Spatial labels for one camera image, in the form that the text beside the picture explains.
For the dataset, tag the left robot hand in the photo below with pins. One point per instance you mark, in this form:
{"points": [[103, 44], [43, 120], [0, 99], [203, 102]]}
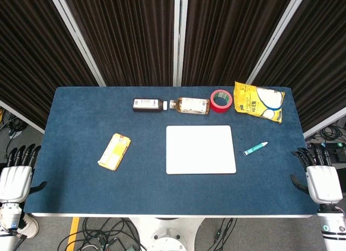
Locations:
{"points": [[14, 183]]}

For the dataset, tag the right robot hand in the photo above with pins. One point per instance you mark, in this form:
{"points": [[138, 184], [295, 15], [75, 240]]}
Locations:
{"points": [[323, 183]]}

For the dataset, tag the green marker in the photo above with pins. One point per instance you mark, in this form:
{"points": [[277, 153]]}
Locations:
{"points": [[255, 148]]}

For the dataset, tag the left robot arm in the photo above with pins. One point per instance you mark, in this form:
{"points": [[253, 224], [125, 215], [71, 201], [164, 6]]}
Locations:
{"points": [[9, 216]]}

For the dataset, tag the black power strip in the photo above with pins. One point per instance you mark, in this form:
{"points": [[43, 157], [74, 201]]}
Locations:
{"points": [[333, 145]]}

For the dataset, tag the white sneaker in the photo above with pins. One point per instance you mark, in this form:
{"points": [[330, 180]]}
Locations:
{"points": [[28, 226]]}

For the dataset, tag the blue table cloth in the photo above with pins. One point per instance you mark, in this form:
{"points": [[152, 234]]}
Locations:
{"points": [[81, 186]]}

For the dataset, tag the yellow floor tape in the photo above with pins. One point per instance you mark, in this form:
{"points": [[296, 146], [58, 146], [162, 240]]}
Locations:
{"points": [[73, 233]]}

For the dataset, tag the yellow cardboard box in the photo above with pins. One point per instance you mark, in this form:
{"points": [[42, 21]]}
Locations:
{"points": [[114, 152]]}

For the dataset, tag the yellow snack bag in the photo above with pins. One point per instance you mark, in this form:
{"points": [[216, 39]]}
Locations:
{"points": [[251, 103]]}

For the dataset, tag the dark pleated curtain panel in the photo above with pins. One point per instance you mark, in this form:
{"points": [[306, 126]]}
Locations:
{"points": [[316, 59], [229, 37], [32, 59], [129, 37]]}

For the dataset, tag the white drawing board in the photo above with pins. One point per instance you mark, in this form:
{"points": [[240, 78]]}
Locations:
{"points": [[200, 149]]}

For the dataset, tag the red tape roll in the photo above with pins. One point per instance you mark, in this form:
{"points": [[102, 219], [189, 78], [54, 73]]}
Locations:
{"points": [[220, 107]]}

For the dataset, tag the amber tea bottle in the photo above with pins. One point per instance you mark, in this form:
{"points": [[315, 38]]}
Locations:
{"points": [[190, 105]]}

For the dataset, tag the dark brown bottle white cap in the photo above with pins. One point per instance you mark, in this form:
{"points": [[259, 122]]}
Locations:
{"points": [[147, 105]]}

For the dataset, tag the white partition frame post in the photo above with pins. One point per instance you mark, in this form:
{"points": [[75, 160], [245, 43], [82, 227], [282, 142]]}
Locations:
{"points": [[181, 37], [21, 117], [324, 122], [275, 40], [78, 40]]}

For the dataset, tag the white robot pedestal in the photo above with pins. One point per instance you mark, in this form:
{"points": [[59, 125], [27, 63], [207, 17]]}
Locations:
{"points": [[167, 234]]}

